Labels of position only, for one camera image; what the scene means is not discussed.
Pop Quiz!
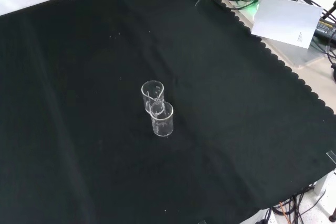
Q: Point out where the clear glass beaker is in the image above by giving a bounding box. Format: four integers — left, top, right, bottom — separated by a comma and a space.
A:
149, 100, 175, 137
141, 80, 165, 116

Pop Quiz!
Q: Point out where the black bench cloth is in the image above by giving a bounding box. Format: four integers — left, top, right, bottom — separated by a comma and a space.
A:
0, 0, 336, 224

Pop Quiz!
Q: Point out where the pale base platform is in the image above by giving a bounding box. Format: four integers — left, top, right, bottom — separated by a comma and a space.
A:
214, 0, 334, 68

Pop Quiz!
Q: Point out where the pale board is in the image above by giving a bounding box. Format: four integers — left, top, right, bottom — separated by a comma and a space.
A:
250, 0, 324, 50

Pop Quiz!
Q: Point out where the white power strip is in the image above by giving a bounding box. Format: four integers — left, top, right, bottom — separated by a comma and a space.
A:
258, 207, 277, 224

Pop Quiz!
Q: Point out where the black power adapter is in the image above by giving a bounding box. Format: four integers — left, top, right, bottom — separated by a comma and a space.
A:
313, 16, 336, 42

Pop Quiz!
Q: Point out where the clear cloth clip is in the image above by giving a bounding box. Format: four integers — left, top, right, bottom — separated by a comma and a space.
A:
325, 150, 336, 165

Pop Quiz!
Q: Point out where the black floor cable bundle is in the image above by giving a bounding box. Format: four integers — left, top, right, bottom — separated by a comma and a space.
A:
271, 186, 319, 224

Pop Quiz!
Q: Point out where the white metal frame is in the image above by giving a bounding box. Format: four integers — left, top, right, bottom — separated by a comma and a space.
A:
313, 170, 336, 218

